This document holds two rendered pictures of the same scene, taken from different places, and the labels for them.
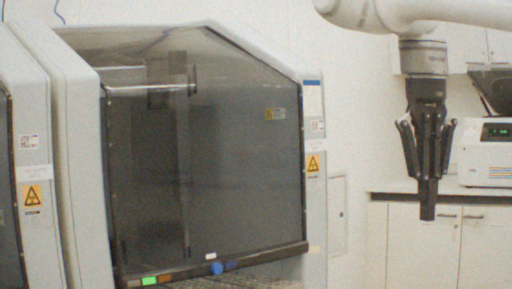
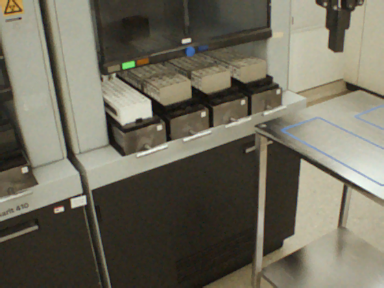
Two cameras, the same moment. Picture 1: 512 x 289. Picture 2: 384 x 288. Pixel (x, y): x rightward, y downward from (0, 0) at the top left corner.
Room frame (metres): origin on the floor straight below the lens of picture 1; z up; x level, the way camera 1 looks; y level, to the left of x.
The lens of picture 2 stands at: (0.42, -0.22, 1.38)
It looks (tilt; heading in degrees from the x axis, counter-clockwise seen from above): 29 degrees down; 14
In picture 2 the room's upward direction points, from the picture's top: 3 degrees counter-clockwise
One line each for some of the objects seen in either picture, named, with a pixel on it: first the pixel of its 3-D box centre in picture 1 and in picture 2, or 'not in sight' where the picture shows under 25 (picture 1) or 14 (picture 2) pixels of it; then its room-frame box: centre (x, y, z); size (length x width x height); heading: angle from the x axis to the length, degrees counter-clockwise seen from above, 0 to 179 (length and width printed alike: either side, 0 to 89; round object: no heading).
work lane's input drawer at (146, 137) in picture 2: not in sight; (103, 102); (1.76, 0.43, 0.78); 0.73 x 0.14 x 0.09; 45
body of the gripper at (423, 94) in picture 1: (426, 104); not in sight; (1.18, -0.28, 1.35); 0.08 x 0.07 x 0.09; 112
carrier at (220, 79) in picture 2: not in sight; (214, 81); (1.80, 0.05, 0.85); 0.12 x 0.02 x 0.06; 134
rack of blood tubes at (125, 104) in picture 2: not in sight; (116, 99); (1.66, 0.33, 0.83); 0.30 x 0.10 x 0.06; 45
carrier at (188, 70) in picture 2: not in sight; (199, 74); (1.87, 0.11, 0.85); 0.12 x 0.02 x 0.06; 134
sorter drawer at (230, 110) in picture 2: not in sight; (180, 81); (1.97, 0.21, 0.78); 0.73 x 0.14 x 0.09; 45
